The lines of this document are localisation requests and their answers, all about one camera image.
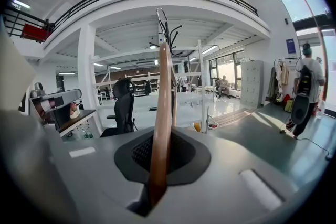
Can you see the red bag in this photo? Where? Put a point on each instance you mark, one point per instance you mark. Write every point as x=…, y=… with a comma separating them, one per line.
x=287, y=97

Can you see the black office chair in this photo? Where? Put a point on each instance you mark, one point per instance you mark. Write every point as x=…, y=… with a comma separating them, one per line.
x=123, y=107

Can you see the white bucket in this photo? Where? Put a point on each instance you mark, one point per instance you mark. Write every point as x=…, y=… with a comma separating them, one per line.
x=213, y=126

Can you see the white metal shelving frame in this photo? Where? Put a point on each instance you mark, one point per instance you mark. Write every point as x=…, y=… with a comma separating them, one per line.
x=202, y=81

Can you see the white cup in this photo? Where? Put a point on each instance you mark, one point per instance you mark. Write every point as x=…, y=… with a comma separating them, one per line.
x=74, y=114

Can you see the yellow green bag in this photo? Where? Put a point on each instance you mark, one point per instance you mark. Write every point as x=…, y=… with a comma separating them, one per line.
x=288, y=106

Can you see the wooden slatted step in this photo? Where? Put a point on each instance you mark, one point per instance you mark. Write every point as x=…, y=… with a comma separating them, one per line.
x=233, y=116

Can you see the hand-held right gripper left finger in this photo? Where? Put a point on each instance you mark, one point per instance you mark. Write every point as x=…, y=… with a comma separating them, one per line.
x=39, y=165

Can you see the blue wall poster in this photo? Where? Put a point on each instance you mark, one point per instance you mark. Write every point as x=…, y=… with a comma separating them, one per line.
x=290, y=46

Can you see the wooden hanger with metal hook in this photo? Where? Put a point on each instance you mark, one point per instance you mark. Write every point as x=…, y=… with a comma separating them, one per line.
x=162, y=112

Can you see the large glass door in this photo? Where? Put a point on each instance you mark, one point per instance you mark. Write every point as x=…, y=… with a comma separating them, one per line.
x=302, y=0

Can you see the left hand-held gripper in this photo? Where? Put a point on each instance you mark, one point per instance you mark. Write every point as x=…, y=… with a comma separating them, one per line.
x=47, y=112

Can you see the green bottles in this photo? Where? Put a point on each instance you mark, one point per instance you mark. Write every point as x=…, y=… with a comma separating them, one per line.
x=88, y=133

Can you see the black coat rack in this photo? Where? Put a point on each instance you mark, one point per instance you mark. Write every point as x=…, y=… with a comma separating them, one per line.
x=170, y=42

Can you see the grey locker cabinet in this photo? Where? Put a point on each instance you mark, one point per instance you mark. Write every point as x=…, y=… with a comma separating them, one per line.
x=252, y=84

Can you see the black bulky device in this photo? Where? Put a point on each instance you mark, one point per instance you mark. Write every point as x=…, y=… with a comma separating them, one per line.
x=299, y=112

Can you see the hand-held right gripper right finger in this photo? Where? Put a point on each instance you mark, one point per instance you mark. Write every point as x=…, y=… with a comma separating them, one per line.
x=225, y=178

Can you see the red box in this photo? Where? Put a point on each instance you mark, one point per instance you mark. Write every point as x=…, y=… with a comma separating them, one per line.
x=35, y=32

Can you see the white long table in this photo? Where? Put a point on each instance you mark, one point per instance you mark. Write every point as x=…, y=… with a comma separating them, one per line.
x=141, y=102

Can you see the dark desk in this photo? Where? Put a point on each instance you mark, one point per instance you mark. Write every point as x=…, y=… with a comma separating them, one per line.
x=78, y=118

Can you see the black framed window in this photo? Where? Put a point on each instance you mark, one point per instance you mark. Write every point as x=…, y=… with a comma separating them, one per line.
x=228, y=70

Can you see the garment stand with clothes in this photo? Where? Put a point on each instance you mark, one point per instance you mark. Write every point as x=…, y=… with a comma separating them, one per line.
x=279, y=76

